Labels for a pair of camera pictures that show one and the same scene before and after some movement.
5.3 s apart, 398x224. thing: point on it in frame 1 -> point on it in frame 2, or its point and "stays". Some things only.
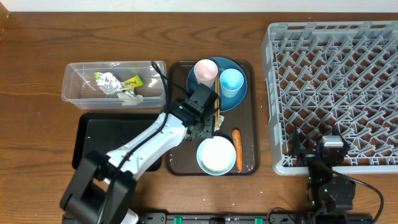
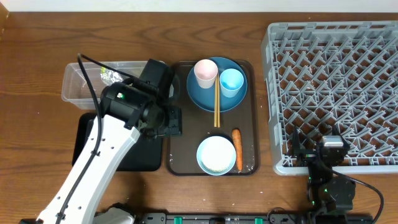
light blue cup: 231,81 stays
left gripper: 209,134 -> 176,128
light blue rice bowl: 216,156 stays
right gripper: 307,155 stays
